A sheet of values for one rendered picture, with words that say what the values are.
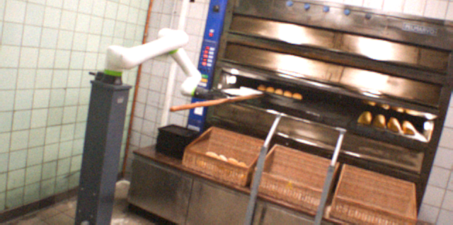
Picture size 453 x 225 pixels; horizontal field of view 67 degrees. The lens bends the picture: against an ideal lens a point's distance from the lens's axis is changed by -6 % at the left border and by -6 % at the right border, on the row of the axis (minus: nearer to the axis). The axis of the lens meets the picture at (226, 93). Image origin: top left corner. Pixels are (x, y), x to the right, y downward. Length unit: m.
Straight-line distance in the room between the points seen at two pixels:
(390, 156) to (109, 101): 2.12
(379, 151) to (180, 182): 1.59
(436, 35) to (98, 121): 2.51
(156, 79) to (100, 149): 1.33
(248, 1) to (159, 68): 1.09
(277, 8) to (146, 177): 1.81
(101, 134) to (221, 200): 1.03
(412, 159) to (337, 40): 1.10
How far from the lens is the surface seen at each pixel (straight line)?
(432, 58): 3.03
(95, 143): 2.54
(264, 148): 2.56
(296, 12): 3.14
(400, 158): 3.06
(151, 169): 3.11
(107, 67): 2.46
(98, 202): 2.65
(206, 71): 3.33
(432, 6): 3.07
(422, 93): 3.02
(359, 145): 3.06
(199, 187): 2.89
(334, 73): 3.03
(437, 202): 3.17
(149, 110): 3.71
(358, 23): 3.05
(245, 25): 3.25
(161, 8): 3.68
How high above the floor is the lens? 1.57
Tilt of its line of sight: 7 degrees down
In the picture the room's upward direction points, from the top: 11 degrees clockwise
